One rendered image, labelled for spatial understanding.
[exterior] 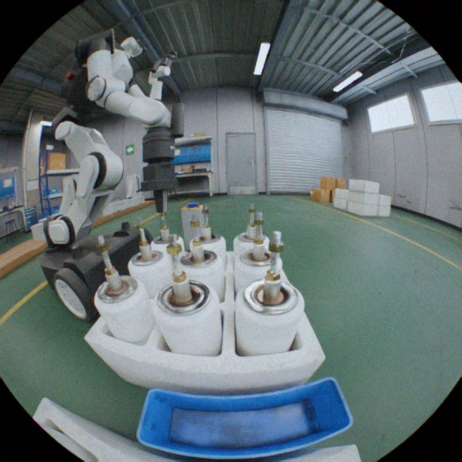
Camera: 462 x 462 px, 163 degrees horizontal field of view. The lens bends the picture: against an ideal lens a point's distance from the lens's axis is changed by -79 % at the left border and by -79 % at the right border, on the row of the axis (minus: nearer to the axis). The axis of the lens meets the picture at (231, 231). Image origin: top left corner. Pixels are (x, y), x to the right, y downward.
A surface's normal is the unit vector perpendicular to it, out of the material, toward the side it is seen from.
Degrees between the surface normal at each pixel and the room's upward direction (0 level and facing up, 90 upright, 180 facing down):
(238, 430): 0
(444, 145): 90
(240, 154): 90
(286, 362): 0
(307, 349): 0
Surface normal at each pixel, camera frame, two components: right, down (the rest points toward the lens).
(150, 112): 0.04, 0.29
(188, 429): -0.03, -0.96
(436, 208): -1.00, 0.04
